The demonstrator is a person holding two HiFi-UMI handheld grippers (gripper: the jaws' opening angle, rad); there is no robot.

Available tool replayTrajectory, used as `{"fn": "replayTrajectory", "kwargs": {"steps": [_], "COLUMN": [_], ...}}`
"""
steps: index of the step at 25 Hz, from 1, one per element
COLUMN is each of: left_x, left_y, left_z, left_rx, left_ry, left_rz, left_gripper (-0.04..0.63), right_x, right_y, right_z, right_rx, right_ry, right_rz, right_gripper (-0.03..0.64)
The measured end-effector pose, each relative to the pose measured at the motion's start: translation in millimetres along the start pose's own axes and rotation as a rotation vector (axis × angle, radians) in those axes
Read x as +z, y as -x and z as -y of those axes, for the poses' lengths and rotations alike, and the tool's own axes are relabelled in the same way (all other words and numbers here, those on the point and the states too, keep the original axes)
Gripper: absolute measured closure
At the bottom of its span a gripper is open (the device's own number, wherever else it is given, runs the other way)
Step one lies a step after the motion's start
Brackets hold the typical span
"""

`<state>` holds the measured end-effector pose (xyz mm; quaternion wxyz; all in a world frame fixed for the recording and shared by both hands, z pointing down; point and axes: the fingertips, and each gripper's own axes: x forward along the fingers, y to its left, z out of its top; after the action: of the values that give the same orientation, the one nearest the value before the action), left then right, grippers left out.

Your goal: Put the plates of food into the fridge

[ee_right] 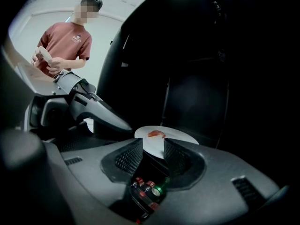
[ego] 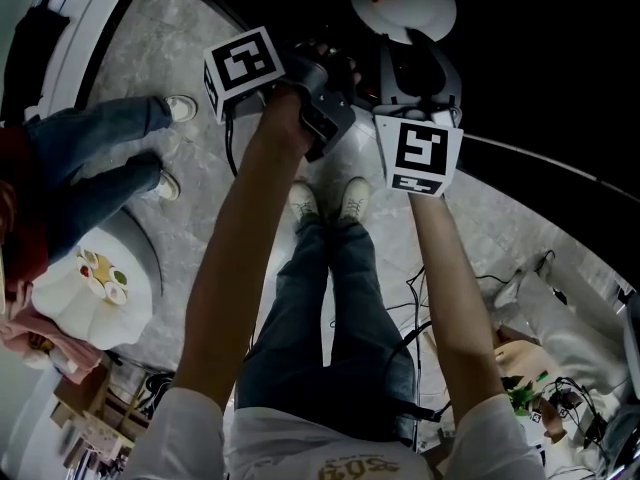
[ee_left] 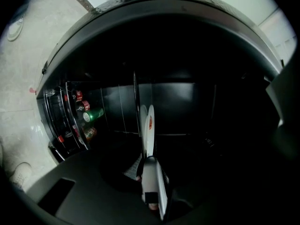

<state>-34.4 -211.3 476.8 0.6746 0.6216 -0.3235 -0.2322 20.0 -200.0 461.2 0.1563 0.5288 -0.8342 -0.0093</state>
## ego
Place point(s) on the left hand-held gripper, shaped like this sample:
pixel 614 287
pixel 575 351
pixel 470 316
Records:
pixel 242 65

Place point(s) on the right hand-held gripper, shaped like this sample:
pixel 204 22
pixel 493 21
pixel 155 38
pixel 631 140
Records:
pixel 420 153

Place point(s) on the white plate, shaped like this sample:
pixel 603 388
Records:
pixel 415 8

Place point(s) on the person's right forearm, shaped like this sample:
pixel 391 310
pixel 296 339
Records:
pixel 450 293

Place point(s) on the person's left forearm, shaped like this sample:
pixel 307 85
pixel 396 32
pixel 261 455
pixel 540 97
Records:
pixel 230 268

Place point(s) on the person's left hand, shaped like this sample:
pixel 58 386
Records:
pixel 324 49

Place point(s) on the person's right shoe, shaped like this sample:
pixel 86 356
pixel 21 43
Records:
pixel 354 198

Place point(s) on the person's shoe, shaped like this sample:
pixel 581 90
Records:
pixel 304 200
pixel 354 198

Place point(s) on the person's left shoe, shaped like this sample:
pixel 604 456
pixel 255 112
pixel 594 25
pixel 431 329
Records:
pixel 304 200

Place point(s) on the black backpack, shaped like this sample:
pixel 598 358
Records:
pixel 35 53

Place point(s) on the small dish with green sauce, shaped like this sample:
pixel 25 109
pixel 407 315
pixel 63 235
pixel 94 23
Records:
pixel 119 275

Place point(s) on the small white dish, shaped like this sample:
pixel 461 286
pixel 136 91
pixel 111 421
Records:
pixel 90 257
pixel 97 285

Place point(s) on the yellow tray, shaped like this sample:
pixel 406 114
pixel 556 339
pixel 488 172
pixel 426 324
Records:
pixel 102 268

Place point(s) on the small dish with red sauce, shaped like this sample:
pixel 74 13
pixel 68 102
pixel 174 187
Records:
pixel 85 271

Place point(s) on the small dish with pink sauce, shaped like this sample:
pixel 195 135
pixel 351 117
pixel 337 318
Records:
pixel 115 294

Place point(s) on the person's blue jeans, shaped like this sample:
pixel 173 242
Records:
pixel 340 328

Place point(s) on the round wooden side table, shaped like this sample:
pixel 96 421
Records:
pixel 520 353

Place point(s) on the white round pouf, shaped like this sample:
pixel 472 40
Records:
pixel 70 313

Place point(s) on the pink blanket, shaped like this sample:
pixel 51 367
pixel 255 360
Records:
pixel 75 358

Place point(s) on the green artificial plant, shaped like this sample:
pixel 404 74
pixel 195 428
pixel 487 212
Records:
pixel 522 395

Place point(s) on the brown cardboard box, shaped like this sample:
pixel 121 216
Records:
pixel 80 393

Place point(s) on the person's white shirt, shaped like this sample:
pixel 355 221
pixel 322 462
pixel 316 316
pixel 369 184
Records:
pixel 280 443

